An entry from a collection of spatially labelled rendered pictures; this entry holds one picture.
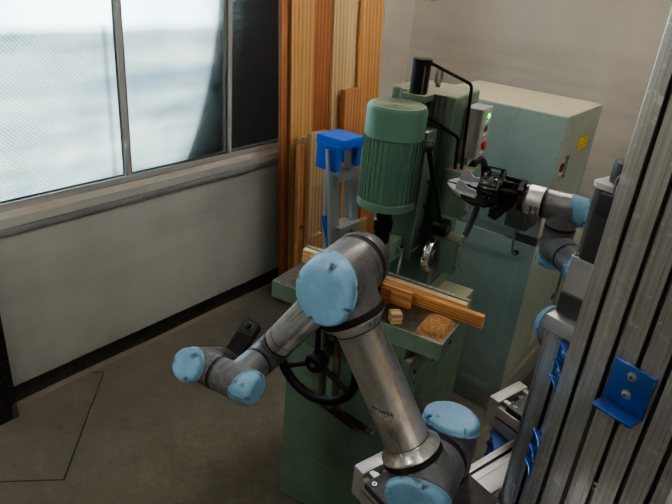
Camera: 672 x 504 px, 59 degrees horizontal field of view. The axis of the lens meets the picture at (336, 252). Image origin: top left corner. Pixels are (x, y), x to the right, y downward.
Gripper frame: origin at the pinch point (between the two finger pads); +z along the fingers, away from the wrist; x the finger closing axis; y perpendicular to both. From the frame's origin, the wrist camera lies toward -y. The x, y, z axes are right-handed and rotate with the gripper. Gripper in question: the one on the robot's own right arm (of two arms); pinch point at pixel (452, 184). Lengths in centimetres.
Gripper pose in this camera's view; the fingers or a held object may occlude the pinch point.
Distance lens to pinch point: 165.5
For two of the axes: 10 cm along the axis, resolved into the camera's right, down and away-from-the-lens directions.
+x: -4.6, 8.0, -3.9
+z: -8.5, -2.8, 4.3
